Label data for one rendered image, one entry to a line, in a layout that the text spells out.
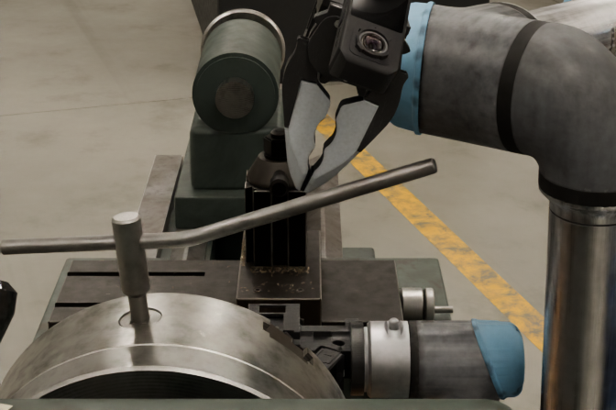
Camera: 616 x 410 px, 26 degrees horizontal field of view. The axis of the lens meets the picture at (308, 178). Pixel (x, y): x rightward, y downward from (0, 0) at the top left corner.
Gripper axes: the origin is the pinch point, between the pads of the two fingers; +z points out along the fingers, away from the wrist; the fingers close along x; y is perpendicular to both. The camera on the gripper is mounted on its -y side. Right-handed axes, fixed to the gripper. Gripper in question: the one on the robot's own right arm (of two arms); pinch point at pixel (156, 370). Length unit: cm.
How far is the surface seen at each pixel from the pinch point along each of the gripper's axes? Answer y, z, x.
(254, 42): 95, -6, 7
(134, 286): -21.9, -1.4, 19.4
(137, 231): -21.5, -1.8, 23.8
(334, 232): 84, -19, -22
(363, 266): 46, -22, -11
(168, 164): 113, 11, -21
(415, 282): 51, -29, -15
